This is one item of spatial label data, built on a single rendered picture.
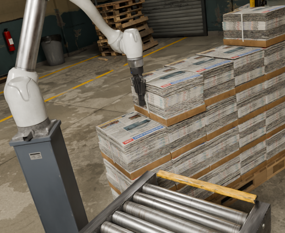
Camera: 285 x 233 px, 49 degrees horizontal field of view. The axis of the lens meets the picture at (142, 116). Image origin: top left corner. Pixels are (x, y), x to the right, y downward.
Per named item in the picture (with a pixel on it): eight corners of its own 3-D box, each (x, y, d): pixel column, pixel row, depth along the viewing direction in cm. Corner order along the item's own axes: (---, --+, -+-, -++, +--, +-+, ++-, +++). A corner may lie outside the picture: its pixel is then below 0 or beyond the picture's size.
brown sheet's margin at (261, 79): (197, 83, 233) (196, 78, 231) (225, 73, 245) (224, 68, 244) (235, 93, 202) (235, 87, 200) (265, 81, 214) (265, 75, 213)
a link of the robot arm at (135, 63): (137, 54, 181) (139, 64, 184) (124, 58, 177) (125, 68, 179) (145, 55, 174) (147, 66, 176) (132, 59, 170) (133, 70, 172)
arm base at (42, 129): (8, 145, 145) (4, 134, 143) (25, 125, 166) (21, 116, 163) (45, 139, 144) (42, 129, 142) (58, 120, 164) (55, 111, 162)
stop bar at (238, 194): (160, 172, 139) (159, 168, 138) (258, 199, 113) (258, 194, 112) (156, 176, 137) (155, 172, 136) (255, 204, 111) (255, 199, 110)
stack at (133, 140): (119, 228, 226) (93, 125, 194) (230, 162, 278) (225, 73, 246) (148, 260, 194) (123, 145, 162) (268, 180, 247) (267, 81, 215)
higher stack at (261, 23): (230, 163, 278) (220, 14, 228) (252, 150, 291) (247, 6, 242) (267, 180, 247) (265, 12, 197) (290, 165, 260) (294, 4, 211)
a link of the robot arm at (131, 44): (147, 55, 173) (136, 53, 184) (143, 27, 168) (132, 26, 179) (130, 59, 169) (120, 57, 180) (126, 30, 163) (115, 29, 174)
